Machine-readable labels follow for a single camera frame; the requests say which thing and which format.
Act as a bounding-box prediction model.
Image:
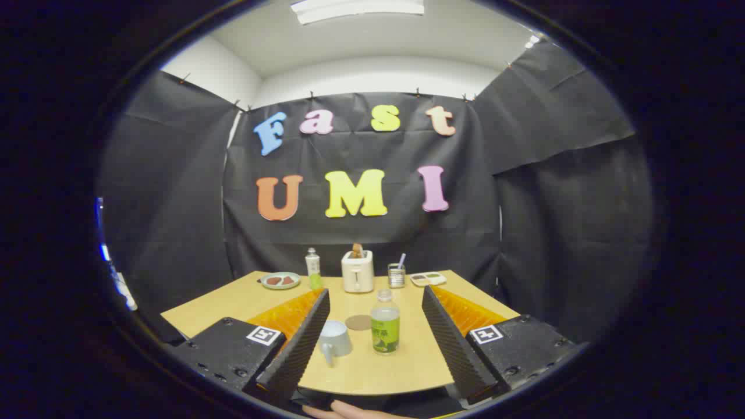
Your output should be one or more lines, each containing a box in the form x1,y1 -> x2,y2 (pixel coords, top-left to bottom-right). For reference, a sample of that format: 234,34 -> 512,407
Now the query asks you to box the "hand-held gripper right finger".
422,285 -> 583,406

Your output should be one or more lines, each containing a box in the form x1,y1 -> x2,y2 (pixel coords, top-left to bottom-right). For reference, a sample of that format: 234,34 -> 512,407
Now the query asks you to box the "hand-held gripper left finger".
169,288 -> 331,405

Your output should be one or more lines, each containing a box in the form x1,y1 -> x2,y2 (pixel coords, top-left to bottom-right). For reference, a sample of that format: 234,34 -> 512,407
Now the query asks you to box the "light blue cup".
317,320 -> 353,367

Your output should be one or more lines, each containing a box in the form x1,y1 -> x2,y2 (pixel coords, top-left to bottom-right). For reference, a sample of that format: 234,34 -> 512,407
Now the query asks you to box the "green label juice bottle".
371,289 -> 401,355

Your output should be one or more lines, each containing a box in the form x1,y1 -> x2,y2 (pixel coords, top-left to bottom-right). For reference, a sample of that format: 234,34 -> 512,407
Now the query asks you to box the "small white green bottle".
305,247 -> 324,290

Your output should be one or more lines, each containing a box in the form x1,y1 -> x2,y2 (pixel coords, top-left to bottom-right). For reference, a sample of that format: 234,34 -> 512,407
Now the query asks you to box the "wooden table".
160,269 -> 520,396

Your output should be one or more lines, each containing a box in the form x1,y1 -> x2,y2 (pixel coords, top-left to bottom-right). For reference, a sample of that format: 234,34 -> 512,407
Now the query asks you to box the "pale green plate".
260,271 -> 301,290

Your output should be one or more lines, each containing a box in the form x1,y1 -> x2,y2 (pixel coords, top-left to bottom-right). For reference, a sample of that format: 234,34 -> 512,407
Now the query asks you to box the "white toaster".
341,250 -> 374,294

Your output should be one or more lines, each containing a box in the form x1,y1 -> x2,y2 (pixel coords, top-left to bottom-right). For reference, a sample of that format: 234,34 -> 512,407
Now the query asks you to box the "ceiling light panel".
290,0 -> 425,26

